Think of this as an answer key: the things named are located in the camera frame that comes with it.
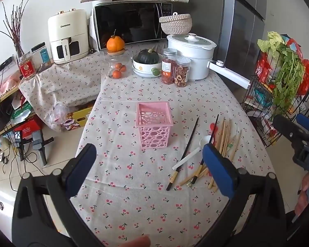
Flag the wooden side shelf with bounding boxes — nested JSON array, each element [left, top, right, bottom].
[[0, 57, 42, 139]]

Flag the red plastic bag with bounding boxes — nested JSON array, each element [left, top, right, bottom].
[[299, 59, 309, 96]]

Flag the white plastic spoon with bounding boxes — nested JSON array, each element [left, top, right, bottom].
[[172, 135, 215, 171]]

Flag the clear plastic bag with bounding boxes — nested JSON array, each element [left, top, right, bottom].
[[51, 103, 73, 124]]

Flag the bare decorative branches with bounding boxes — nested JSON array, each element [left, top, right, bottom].
[[0, 0, 29, 57]]

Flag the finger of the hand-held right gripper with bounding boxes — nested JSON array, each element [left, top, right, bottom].
[[273, 114, 309, 147], [296, 113, 309, 135]]

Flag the cherry print cover cloth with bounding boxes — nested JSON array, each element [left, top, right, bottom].
[[18, 49, 134, 132]]

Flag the person's right hand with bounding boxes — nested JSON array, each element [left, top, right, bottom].
[[296, 172, 309, 217]]

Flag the napa cabbage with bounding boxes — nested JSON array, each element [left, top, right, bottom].
[[257, 31, 286, 59]]

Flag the jar of red dried fruit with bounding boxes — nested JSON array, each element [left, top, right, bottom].
[[161, 48, 178, 85]]

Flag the pink perforated utensil basket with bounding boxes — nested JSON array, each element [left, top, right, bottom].
[[136, 102, 174, 150]]

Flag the green bag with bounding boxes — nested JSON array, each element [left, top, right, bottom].
[[12, 103, 33, 124]]

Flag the yellow cardboard box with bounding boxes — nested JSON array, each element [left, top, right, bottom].
[[60, 103, 96, 132]]

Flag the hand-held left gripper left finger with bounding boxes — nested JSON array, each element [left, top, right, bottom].
[[12, 143, 103, 247]]

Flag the black microwave oven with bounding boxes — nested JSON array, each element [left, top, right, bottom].
[[92, 0, 173, 50]]

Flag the large orange with stem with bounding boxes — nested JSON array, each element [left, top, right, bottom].
[[106, 29, 125, 52]]

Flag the person's left hand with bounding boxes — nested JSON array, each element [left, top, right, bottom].
[[118, 235, 151, 247]]

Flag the cream air fryer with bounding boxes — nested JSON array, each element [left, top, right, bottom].
[[47, 8, 89, 65]]

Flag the red snack packet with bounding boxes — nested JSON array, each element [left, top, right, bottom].
[[255, 51, 273, 83]]

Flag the cherry print tablecloth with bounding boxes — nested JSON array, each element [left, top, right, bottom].
[[76, 42, 276, 247]]

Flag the blue label jar black lid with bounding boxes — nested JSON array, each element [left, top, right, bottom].
[[31, 42, 54, 69]]

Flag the woven lidded basket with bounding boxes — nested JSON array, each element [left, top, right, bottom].
[[159, 12, 193, 35]]

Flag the white electric cooking pot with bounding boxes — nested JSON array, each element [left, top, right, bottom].
[[166, 33, 251, 90]]

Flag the red box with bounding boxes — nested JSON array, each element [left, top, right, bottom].
[[14, 120, 43, 139]]

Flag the clear glass jar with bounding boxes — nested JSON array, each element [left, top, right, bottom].
[[104, 50, 133, 80]]

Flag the grey refrigerator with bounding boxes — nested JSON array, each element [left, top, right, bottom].
[[214, 0, 267, 103]]

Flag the red label jar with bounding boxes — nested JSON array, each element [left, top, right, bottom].
[[18, 51, 38, 80]]

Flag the black chopstick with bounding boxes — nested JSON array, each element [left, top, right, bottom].
[[166, 118, 199, 191], [192, 114, 219, 185]]

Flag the red plastic spoon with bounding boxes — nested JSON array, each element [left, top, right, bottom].
[[209, 124, 219, 147]]

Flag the leafy green vegetables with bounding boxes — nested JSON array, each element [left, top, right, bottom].
[[272, 40, 305, 116]]

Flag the black tripod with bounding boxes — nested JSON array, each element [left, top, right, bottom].
[[13, 130, 54, 168]]

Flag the pile of wooden chopsticks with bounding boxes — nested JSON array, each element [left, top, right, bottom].
[[179, 118, 243, 192]]

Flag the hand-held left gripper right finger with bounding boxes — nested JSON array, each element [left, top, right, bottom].
[[196, 143, 289, 247]]

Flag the green pumpkin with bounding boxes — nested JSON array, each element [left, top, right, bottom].
[[137, 48, 159, 64]]

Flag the jar of dried fruit slices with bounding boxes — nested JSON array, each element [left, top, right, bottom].
[[174, 56, 191, 88]]

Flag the white floral bowl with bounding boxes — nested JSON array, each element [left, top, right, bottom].
[[132, 54, 163, 78]]

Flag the black wire rack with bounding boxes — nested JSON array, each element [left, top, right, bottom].
[[241, 75, 309, 148]]

